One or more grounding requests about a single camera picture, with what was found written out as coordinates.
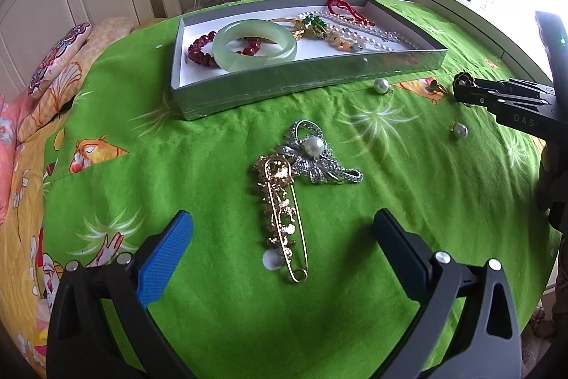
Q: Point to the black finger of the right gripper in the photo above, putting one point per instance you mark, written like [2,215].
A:
[493,100]

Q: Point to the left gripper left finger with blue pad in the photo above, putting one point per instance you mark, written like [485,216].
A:
[161,255]

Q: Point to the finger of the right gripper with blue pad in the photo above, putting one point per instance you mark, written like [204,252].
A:
[512,86]

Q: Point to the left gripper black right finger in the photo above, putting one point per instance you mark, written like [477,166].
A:
[407,254]

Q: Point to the black flower brooch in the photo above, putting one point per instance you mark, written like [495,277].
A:
[463,85]

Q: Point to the pearl earring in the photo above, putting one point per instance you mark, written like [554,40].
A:
[382,86]
[459,131]

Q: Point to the gold safety pin brooch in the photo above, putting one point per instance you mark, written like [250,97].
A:
[286,238]

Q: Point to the silver rhinestone pearl brooch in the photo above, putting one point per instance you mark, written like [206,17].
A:
[309,154]

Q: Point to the green jade bangle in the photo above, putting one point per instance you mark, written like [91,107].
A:
[252,44]

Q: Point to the gold bangle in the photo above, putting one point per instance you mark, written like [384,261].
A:
[295,26]

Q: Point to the green cartoon bed sheet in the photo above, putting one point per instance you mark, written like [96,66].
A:
[282,278]

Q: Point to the yellow cartoon bed sheet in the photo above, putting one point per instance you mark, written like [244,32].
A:
[22,227]

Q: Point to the yellow patterned pillow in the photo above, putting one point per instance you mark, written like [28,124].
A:
[67,83]

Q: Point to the grey cardboard tray box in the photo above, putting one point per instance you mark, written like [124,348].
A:
[352,52]

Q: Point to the pink folded quilt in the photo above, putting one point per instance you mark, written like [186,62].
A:
[11,113]

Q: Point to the embroidered round cushion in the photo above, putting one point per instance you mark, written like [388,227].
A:
[58,57]

